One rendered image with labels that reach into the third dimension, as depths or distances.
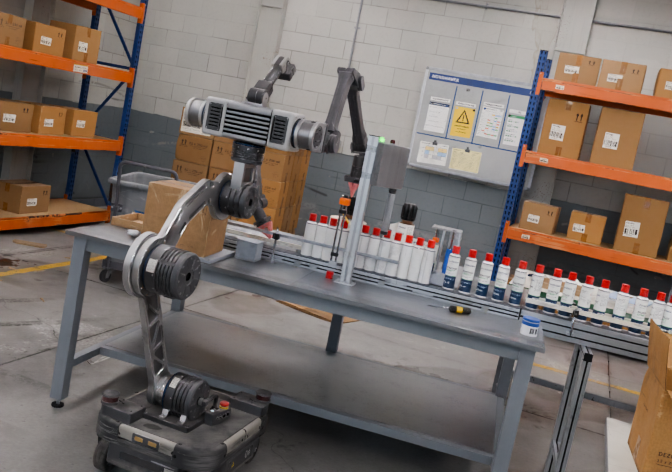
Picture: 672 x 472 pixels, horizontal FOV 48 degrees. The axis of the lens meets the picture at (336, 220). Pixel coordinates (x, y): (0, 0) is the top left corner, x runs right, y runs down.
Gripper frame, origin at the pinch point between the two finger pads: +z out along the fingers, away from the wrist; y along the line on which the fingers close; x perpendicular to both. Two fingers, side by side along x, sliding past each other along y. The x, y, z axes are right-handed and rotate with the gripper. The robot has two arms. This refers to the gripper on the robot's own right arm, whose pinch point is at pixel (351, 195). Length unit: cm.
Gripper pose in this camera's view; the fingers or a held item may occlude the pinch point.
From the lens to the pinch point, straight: 372.6
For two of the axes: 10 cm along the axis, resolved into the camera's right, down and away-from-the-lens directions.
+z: -2.0, 9.7, 1.6
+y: -9.5, -2.3, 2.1
